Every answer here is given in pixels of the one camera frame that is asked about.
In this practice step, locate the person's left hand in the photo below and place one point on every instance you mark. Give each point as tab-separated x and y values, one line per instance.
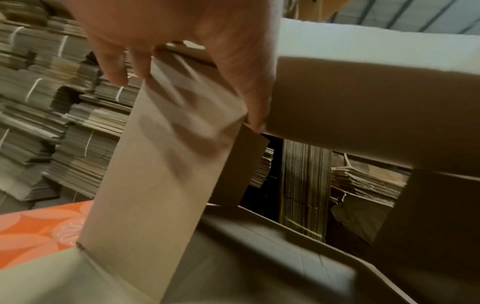
202	29

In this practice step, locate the large cardboard box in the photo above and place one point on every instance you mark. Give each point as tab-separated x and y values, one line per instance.
360	89

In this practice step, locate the wall of cardboard stacks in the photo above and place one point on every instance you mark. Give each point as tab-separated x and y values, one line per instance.
52	119

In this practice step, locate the yellow-tied cardboard bundle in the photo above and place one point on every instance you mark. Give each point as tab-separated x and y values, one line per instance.
306	190

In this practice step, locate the red patterned table cloth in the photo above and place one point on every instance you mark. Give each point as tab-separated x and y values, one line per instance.
37	231

